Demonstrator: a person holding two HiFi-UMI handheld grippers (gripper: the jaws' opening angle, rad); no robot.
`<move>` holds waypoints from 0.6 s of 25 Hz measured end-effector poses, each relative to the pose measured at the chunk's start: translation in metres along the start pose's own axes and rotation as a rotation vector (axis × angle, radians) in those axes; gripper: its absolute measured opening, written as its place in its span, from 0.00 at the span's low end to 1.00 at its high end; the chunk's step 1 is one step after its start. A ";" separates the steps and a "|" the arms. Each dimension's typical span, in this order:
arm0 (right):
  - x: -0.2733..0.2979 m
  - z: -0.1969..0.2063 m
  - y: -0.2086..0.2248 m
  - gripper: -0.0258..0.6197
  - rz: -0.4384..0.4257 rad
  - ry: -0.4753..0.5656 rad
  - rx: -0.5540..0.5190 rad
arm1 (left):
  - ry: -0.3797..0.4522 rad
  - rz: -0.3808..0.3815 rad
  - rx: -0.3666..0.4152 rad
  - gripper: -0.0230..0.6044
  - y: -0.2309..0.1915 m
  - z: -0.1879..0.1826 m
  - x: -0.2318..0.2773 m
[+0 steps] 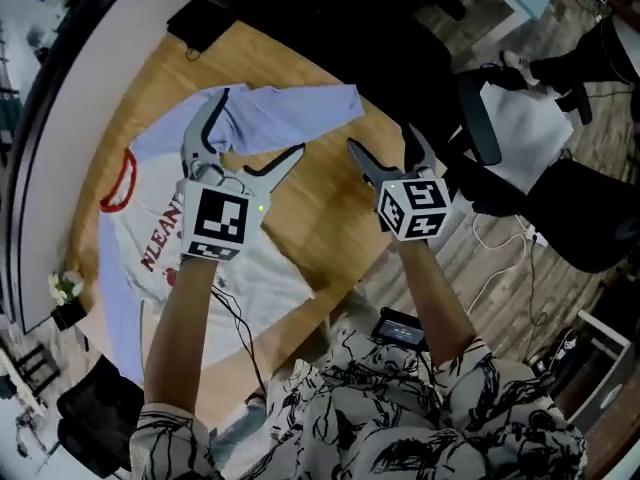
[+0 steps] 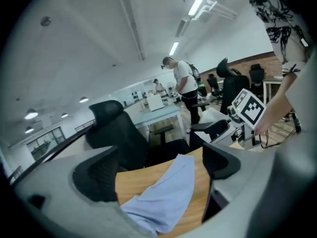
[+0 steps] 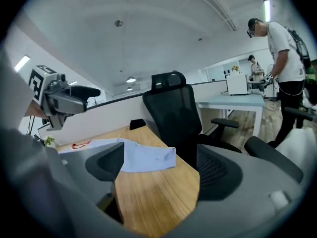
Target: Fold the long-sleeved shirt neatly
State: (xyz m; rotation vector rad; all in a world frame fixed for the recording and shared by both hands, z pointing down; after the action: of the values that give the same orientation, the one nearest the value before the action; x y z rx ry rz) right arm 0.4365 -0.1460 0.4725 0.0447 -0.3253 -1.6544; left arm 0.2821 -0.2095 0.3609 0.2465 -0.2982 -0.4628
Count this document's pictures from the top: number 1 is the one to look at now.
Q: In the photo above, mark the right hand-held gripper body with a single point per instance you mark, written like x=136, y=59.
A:
x=415, y=208

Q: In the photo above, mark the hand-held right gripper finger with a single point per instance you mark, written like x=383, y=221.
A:
x=420, y=153
x=372, y=168

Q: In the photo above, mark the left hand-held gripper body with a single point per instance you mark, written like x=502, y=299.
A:
x=220, y=213

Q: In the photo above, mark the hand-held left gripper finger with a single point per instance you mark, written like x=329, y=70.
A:
x=197, y=135
x=275, y=173

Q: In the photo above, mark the white and blue raglan shirt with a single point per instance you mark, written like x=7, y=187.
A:
x=270, y=113

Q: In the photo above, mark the person's left forearm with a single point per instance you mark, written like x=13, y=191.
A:
x=180, y=338

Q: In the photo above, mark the person's right forearm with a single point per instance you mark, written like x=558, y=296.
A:
x=435, y=298

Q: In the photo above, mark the white paper sheet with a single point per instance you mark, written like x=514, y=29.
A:
x=530, y=133

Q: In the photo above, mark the black pouch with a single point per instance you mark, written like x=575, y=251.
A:
x=200, y=23

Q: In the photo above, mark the black office chair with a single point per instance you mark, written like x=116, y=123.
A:
x=575, y=218
x=100, y=418
x=375, y=43

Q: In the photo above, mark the black screen device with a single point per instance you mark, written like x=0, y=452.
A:
x=400, y=329

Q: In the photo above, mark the white desk partition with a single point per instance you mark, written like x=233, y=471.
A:
x=75, y=93

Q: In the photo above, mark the white potted flowers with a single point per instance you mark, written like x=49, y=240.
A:
x=65, y=287

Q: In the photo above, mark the person's patterned white blouse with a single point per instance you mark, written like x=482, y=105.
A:
x=375, y=418

